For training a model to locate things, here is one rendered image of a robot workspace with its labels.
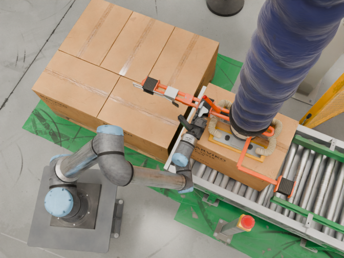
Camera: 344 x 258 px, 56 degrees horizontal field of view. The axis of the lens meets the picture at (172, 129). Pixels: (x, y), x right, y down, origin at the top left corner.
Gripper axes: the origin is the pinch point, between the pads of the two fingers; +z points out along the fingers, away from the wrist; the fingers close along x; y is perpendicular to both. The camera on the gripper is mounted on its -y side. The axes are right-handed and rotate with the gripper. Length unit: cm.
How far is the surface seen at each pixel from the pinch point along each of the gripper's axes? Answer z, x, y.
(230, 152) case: -15.6, -13.1, 25.4
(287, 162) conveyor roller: 7, -54, 65
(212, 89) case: 18.1, -13.1, 0.3
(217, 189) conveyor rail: -32, -49, 28
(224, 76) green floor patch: 84, -108, -7
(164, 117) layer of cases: 2, -53, -29
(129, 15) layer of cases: 75, -53, -97
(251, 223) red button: -49, -4, 49
